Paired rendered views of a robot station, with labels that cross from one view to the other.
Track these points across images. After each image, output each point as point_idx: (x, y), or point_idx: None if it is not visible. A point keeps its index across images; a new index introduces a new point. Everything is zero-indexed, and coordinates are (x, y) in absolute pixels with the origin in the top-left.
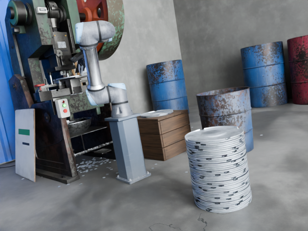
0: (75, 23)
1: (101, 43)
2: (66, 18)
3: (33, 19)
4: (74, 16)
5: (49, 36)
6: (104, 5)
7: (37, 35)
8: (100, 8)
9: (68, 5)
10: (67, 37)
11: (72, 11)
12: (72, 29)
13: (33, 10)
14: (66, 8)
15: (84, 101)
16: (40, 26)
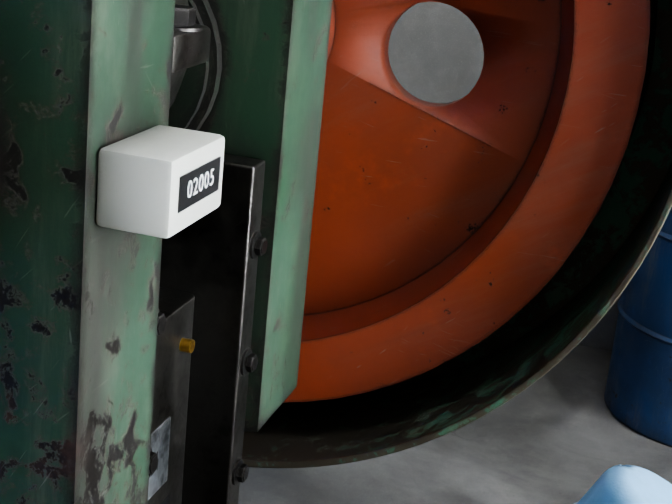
0: (293, 202)
1: (412, 360)
2: (214, 126)
3: (1, 276)
4: (303, 124)
5: (137, 478)
6: (597, 63)
7: (3, 497)
8: (487, 39)
9: (298, 8)
10: (188, 356)
11: (304, 66)
12: (271, 280)
13: (47, 163)
14: (257, 35)
15: None
16: (96, 394)
